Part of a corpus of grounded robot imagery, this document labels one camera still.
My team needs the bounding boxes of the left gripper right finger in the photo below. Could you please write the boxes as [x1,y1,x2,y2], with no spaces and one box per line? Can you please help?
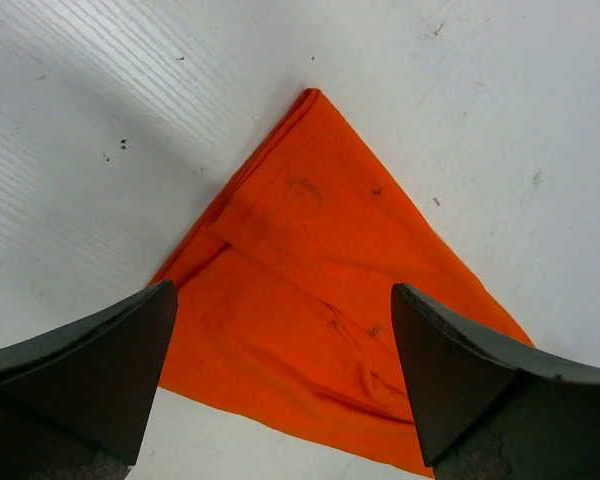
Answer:
[391,284,600,479]

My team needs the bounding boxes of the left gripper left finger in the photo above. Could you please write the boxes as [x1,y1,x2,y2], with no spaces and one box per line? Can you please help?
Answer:
[0,281,178,479]

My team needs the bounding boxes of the orange t-shirt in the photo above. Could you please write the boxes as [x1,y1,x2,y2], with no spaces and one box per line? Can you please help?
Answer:
[155,89,527,477]

